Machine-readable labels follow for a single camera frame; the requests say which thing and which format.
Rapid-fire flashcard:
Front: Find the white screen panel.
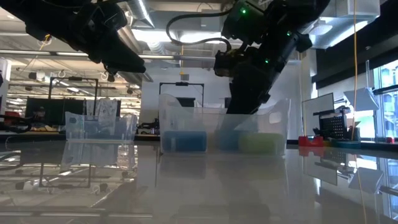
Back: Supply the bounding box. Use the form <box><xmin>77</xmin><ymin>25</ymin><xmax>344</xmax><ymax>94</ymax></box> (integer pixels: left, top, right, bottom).
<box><xmin>302</xmin><ymin>92</ymin><xmax>335</xmax><ymax>138</ymax></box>

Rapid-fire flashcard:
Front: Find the whiteboard with sketches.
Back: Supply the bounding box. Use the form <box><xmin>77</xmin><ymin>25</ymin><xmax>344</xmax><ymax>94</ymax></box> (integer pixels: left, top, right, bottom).
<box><xmin>85</xmin><ymin>98</ymin><xmax>119</xmax><ymax>123</ymax></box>

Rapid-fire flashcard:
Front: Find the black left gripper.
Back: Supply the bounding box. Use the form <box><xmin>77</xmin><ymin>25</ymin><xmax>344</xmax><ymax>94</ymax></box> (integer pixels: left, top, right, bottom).
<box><xmin>62</xmin><ymin>2</ymin><xmax>146</xmax><ymax>74</ymax></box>

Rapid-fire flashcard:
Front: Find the black perforated box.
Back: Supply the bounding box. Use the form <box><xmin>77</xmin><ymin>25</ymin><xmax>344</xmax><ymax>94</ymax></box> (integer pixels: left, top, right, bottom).
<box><xmin>318</xmin><ymin>113</ymin><xmax>349</xmax><ymax>140</ymax></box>

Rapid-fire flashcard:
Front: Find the clear plastic bin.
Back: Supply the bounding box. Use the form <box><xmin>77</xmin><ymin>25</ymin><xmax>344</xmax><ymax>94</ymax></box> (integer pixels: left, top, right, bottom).
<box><xmin>64</xmin><ymin>111</ymin><xmax>138</xmax><ymax>142</ymax></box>
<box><xmin>157</xmin><ymin>94</ymin><xmax>292</xmax><ymax>157</ymax></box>

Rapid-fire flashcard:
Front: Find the grey ceiling box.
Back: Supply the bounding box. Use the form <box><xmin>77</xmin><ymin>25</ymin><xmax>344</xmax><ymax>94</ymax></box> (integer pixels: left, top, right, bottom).
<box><xmin>200</xmin><ymin>8</ymin><xmax>222</xmax><ymax>31</ymax></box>

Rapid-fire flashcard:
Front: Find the glass window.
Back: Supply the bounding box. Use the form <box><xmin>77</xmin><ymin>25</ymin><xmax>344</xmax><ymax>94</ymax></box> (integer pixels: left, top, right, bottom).
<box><xmin>373</xmin><ymin>60</ymin><xmax>398</xmax><ymax>141</ymax></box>

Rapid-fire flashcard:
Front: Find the blue wooden cylinder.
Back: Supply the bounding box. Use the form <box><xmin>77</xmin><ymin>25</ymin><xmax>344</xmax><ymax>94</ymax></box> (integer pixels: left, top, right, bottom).
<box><xmin>217</xmin><ymin>130</ymin><xmax>245</xmax><ymax>152</ymax></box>
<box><xmin>162</xmin><ymin>130</ymin><xmax>208</xmax><ymax>153</ymax></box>

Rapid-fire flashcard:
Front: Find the white paper shade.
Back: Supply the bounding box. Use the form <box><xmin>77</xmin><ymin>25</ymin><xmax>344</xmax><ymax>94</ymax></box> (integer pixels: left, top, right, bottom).
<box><xmin>343</xmin><ymin>87</ymin><xmax>381</xmax><ymax>112</ymax></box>

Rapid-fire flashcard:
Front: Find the lime green wooden cylinder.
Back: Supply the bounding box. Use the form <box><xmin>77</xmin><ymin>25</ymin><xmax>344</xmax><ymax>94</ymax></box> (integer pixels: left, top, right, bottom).
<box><xmin>239</xmin><ymin>133</ymin><xmax>285</xmax><ymax>155</ymax></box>

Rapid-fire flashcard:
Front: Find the silver ceiling pipe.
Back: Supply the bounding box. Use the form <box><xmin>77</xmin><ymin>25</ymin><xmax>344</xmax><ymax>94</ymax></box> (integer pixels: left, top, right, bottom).
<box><xmin>0</xmin><ymin>49</ymin><xmax>218</xmax><ymax>63</ymax></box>

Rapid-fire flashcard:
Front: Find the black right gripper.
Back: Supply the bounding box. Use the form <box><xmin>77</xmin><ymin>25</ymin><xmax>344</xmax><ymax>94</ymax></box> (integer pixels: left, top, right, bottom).
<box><xmin>214</xmin><ymin>30</ymin><xmax>312</xmax><ymax>114</ymax></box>

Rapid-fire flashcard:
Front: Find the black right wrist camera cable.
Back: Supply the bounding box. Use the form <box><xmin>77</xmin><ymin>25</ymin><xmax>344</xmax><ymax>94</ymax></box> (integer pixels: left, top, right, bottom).
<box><xmin>165</xmin><ymin>9</ymin><xmax>233</xmax><ymax>52</ymax></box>

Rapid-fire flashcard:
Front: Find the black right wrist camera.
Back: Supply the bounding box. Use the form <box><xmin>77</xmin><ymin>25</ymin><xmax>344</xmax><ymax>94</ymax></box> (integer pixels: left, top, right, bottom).
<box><xmin>221</xmin><ymin>0</ymin><xmax>273</xmax><ymax>43</ymax></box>

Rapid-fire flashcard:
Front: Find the rectangular ceiling light panel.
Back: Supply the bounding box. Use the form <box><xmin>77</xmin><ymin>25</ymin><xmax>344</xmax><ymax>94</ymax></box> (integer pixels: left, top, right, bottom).
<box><xmin>179</xmin><ymin>30</ymin><xmax>224</xmax><ymax>44</ymax></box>
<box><xmin>132</xmin><ymin>28</ymin><xmax>178</xmax><ymax>44</ymax></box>

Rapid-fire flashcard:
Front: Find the silver ventilation duct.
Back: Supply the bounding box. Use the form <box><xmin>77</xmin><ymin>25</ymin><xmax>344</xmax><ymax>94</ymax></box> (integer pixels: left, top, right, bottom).
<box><xmin>124</xmin><ymin>0</ymin><xmax>156</xmax><ymax>83</ymax></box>

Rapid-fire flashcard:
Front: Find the red wooden block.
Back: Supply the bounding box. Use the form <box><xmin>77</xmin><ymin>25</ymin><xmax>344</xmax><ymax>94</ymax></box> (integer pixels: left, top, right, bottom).
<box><xmin>298</xmin><ymin>136</ymin><xmax>324</xmax><ymax>147</ymax></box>

